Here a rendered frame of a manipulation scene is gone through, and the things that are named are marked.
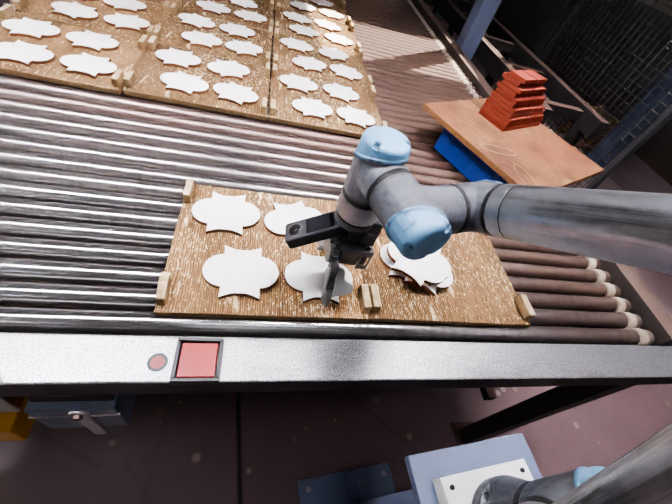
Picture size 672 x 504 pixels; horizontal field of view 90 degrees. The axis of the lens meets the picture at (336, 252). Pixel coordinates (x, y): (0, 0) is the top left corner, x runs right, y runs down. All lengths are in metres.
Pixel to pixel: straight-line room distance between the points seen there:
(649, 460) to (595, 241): 0.20
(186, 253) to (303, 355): 0.32
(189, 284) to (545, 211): 0.60
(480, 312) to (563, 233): 0.46
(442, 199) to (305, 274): 0.36
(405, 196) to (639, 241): 0.24
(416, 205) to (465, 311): 0.45
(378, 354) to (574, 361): 0.49
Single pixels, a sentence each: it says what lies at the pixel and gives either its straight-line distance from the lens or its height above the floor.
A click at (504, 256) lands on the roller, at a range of 1.09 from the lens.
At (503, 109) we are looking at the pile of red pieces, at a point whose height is 1.10.
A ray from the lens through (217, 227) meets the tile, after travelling 0.79.
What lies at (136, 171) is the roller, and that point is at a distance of 0.98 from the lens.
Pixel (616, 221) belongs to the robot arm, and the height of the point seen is 1.37.
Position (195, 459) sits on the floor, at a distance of 1.55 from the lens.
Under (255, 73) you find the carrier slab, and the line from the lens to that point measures 1.44.
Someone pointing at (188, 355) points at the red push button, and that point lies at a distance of 0.65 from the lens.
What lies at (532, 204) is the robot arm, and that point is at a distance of 0.47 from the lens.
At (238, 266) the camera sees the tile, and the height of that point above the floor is 0.95.
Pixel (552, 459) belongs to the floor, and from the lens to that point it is 2.12.
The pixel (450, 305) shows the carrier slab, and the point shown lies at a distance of 0.84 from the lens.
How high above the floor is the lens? 1.53
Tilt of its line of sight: 48 degrees down
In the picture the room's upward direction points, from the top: 22 degrees clockwise
